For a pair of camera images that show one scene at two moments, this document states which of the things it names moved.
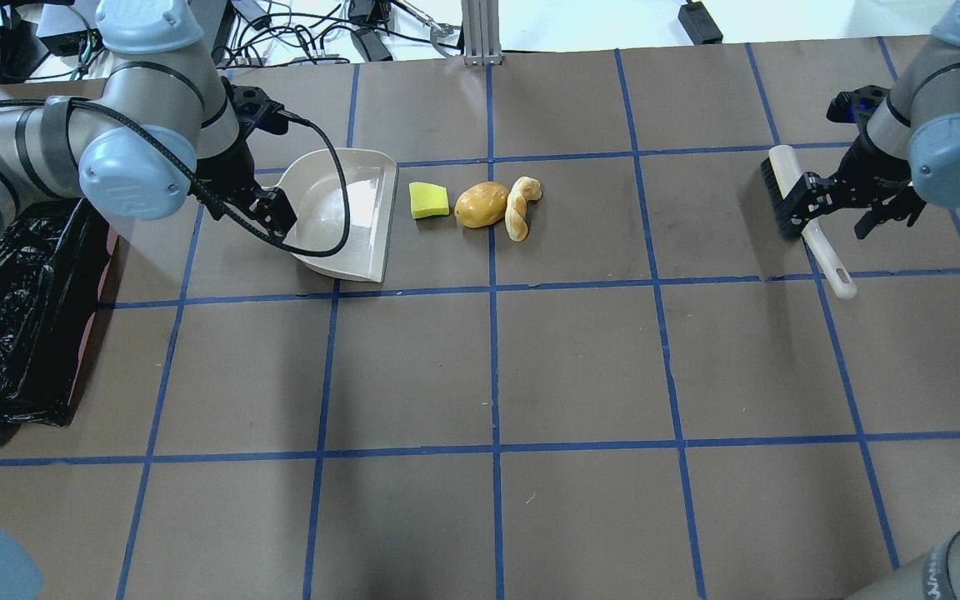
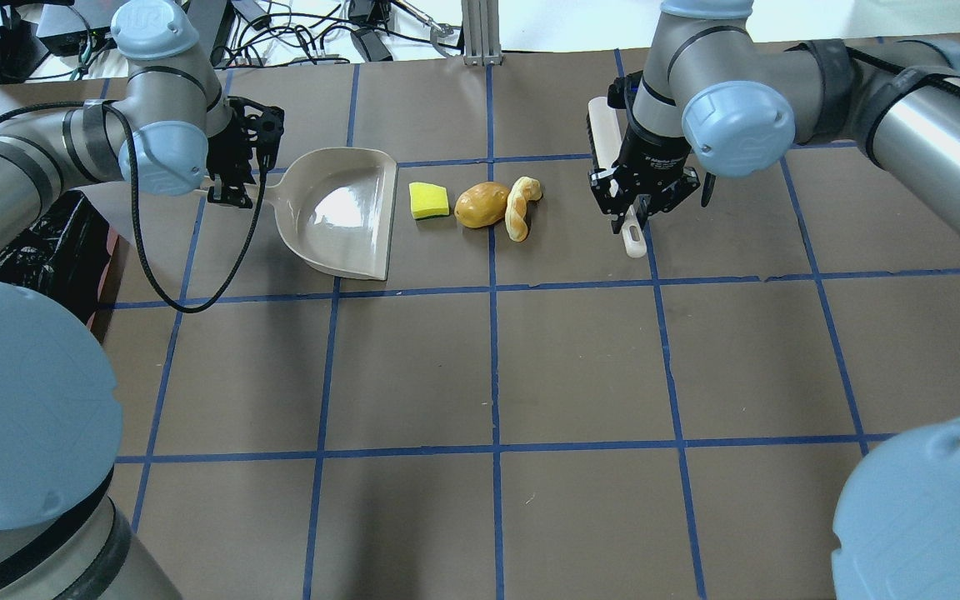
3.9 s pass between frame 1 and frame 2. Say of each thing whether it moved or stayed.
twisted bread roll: stayed
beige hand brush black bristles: moved
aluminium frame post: stayed
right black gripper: moved
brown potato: stayed
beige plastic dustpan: stayed
